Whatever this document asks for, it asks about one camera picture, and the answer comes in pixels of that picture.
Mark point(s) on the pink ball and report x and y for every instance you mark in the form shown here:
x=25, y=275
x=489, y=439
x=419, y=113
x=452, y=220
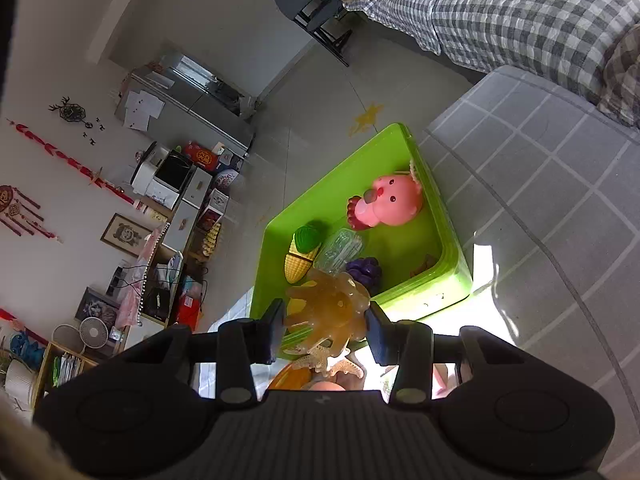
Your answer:
x=325, y=386

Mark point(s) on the framed cartoon picture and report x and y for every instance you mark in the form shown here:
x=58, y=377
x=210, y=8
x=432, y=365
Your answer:
x=125, y=234

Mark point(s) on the green plastic bin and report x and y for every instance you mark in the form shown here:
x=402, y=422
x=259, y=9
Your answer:
x=400, y=250

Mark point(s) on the purple grapes toy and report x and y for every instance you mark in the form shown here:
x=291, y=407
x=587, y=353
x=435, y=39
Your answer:
x=365, y=270

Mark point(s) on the yellow octopus toy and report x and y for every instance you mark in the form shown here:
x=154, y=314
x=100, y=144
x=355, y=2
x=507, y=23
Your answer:
x=335, y=305

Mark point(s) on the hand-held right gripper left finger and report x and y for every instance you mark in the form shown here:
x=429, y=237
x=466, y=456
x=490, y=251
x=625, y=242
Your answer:
x=275, y=330

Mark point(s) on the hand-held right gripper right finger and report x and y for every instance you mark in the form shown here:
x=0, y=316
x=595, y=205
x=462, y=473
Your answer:
x=377, y=332

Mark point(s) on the silver refrigerator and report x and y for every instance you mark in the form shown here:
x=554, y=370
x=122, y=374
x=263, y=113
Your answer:
x=200, y=105

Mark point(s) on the person's beige fuzzy sleeve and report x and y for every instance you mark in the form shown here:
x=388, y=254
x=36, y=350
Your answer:
x=20, y=450

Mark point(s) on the white box with pink print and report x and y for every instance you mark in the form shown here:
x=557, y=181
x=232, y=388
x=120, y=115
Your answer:
x=218, y=202

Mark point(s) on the red hanging decoration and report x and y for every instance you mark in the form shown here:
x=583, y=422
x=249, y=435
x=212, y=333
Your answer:
x=55, y=150

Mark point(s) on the grey plaid blanket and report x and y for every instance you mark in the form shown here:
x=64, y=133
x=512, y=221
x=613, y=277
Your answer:
x=500, y=15

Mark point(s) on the dark framed photo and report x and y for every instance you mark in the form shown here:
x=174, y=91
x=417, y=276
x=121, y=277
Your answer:
x=97, y=305

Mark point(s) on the beige starfish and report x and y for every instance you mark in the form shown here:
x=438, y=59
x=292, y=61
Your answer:
x=322, y=360

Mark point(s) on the long grey drawer cabinet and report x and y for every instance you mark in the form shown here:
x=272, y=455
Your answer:
x=192, y=195

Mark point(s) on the row of yellow ducks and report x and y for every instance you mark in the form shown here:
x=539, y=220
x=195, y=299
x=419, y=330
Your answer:
x=212, y=240

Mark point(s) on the white wall papers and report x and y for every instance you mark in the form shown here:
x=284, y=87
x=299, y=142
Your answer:
x=142, y=107

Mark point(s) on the grey grid cloth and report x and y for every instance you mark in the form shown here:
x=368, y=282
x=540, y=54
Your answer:
x=550, y=210

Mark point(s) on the yellow corn toy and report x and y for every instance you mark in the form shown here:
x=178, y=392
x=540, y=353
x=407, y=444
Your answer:
x=300, y=260

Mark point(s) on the grey patchwork blanket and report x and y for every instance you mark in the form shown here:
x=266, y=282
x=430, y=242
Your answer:
x=625, y=75

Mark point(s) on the pink koala toy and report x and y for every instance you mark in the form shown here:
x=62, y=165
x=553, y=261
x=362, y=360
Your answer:
x=392, y=202

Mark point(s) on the red storage box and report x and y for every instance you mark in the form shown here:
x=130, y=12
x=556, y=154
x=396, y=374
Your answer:
x=187, y=307

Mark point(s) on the red gift box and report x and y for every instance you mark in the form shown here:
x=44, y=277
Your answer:
x=202, y=156

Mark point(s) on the black deer wall clock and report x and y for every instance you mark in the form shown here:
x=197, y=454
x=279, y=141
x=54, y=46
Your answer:
x=70, y=111

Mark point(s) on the blue and white box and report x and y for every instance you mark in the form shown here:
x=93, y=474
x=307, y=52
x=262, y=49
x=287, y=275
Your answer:
x=227, y=178

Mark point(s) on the small white fan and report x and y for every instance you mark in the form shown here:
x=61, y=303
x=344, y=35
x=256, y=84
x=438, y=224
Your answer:
x=93, y=332

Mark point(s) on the blue plush toy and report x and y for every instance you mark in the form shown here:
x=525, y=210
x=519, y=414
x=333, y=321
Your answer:
x=25, y=347

